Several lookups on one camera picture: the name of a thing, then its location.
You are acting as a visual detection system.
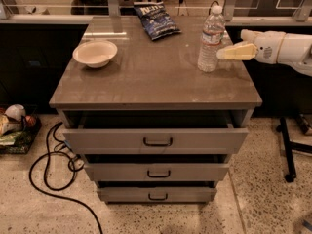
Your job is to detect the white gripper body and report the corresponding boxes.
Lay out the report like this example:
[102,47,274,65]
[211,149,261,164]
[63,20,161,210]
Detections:
[253,31,286,64]

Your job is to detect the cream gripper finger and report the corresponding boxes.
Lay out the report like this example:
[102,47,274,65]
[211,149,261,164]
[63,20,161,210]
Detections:
[216,41,257,60]
[241,29,263,43]

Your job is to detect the clear plastic water bottle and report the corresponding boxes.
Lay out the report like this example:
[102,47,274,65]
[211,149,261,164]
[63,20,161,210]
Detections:
[197,5,225,72]

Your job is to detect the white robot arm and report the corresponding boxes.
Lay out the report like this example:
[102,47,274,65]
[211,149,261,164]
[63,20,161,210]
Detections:
[216,29,312,76]

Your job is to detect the white paper bowl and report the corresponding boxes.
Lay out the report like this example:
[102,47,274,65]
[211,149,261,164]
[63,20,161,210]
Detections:
[72,40,118,68]

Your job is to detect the blue chip bag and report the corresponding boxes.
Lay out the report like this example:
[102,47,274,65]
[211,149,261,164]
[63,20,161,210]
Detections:
[134,2,181,41]

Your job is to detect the black stand base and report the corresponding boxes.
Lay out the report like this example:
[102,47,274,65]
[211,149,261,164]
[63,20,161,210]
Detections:
[276,118,312,182]

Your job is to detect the middle grey drawer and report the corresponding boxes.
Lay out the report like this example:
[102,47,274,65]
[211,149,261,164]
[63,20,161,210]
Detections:
[85,154,228,181]

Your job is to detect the grey drawer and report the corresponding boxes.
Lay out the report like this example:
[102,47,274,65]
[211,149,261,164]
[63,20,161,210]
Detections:
[85,154,228,181]
[62,110,250,155]
[97,181,217,204]

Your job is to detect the top grey drawer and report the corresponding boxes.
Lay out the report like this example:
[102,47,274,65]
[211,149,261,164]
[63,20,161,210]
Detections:
[62,110,250,155]

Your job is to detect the bottom grey drawer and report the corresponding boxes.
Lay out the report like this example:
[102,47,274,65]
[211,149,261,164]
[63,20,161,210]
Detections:
[97,181,217,204]

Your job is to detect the basket of toy food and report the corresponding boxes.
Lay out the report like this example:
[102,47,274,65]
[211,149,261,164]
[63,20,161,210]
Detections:
[0,104,41,154]

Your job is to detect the black floor cable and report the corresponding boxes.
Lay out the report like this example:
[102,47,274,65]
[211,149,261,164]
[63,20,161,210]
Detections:
[28,121,104,234]

